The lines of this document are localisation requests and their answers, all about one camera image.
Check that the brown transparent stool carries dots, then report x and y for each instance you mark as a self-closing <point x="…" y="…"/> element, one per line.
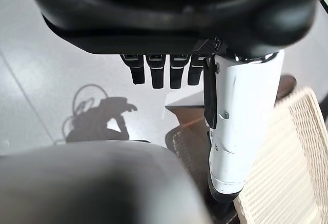
<point x="192" y="119"/>

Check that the cream woven basket tray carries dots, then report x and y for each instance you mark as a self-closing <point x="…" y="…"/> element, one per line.
<point x="287" y="157"/>

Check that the silver robot left leg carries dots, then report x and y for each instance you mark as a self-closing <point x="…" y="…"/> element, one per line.
<point x="89" y="183"/>

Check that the dark stitched floor mat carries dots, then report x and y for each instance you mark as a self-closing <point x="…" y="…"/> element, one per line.
<point x="184" y="152"/>

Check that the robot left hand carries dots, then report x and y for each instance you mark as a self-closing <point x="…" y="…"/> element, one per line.
<point x="166" y="16"/>

